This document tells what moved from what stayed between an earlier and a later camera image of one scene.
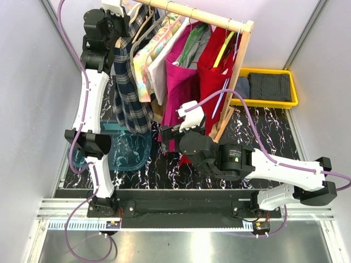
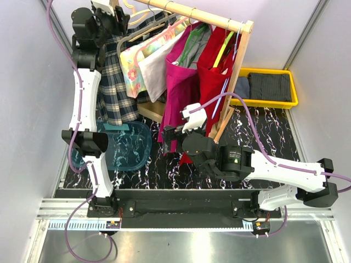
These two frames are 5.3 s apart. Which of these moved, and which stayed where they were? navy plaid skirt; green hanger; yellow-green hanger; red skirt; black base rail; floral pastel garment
Moved: navy plaid skirt; floral pastel garment
Stayed: yellow-green hanger; black base rail; red skirt; green hanger
